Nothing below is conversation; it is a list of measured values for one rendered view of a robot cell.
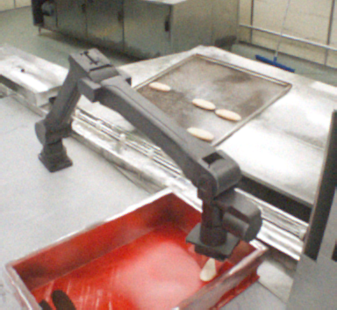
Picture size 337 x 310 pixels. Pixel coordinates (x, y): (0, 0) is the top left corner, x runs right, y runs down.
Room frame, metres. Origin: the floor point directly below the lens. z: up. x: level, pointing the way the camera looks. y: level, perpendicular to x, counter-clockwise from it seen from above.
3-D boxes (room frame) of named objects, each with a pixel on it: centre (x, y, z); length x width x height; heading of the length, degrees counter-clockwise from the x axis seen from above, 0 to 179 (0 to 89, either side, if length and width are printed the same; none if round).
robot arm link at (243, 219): (0.64, -0.12, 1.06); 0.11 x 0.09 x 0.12; 42
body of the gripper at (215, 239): (0.67, -0.09, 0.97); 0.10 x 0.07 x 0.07; 59
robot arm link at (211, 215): (0.67, -0.10, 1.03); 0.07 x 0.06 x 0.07; 42
